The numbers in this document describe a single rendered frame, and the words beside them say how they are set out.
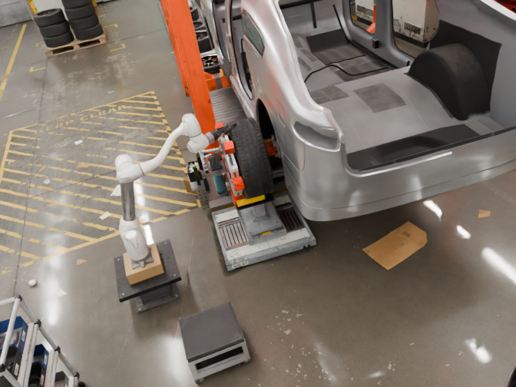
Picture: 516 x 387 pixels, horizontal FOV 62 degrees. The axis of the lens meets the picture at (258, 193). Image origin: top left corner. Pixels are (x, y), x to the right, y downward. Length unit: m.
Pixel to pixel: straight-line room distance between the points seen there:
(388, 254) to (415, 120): 1.15
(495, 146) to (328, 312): 1.66
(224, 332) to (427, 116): 2.36
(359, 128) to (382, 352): 1.72
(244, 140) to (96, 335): 1.97
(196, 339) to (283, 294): 0.90
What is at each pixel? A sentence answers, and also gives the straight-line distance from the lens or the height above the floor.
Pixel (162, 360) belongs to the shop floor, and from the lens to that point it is 3.52.
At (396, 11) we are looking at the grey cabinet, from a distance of 8.44.
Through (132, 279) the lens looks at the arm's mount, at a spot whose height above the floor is 0.35.
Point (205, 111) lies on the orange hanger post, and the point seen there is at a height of 1.15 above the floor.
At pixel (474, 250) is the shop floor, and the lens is 4.06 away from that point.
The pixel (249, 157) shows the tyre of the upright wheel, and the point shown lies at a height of 1.03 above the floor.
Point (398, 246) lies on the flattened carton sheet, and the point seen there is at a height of 0.01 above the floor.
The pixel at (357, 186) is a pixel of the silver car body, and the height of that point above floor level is 1.11.
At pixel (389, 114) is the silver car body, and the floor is 1.00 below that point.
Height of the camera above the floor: 2.80
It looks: 37 degrees down
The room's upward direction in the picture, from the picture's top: 11 degrees counter-clockwise
